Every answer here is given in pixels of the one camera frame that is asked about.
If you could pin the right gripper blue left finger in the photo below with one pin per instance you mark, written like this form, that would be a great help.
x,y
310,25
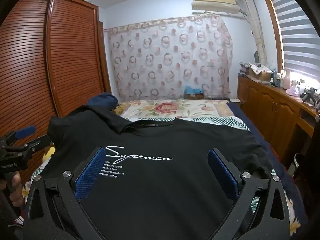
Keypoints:
x,y
87,172

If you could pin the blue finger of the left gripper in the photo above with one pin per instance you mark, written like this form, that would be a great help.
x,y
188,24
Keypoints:
x,y
25,132

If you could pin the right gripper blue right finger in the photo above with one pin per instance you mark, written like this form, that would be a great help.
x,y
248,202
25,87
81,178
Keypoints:
x,y
225,172

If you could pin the black Superman t-shirt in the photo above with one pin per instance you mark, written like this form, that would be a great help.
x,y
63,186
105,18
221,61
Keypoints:
x,y
156,182

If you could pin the person's left hand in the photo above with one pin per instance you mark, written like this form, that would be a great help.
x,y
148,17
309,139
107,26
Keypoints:
x,y
16,196

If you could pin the palm leaf bed sheet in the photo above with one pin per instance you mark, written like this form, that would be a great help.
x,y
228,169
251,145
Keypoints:
x,y
231,121

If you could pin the navy folded garment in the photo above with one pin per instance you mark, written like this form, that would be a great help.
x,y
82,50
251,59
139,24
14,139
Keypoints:
x,y
104,99

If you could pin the wooden louvered wardrobe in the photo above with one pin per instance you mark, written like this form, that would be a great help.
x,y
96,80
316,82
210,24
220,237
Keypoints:
x,y
52,61

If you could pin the navy blue mattress blanket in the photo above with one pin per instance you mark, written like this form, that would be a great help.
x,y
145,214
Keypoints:
x,y
298,218

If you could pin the floral quilt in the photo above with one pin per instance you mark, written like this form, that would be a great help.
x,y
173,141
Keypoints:
x,y
173,108

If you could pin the wooden sideboard cabinet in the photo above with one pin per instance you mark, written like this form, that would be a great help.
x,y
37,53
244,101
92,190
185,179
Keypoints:
x,y
285,122

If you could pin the blue cloth on box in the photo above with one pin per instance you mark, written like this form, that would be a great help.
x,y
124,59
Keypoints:
x,y
190,90

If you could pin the cardboard box on cabinet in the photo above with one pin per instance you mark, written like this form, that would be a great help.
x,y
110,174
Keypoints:
x,y
259,73

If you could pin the pink bottle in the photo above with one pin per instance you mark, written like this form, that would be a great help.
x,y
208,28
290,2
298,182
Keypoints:
x,y
287,80

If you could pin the spare black gripper on cabinet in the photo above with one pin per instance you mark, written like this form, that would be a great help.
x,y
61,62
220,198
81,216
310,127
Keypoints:
x,y
311,95

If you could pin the pink circle pattern curtain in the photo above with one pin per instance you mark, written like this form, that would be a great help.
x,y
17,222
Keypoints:
x,y
160,59

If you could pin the grey zebra window blind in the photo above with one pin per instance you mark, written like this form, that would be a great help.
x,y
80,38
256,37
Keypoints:
x,y
299,39

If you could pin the beige wall air conditioner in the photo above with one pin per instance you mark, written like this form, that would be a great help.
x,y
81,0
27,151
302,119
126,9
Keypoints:
x,y
228,6

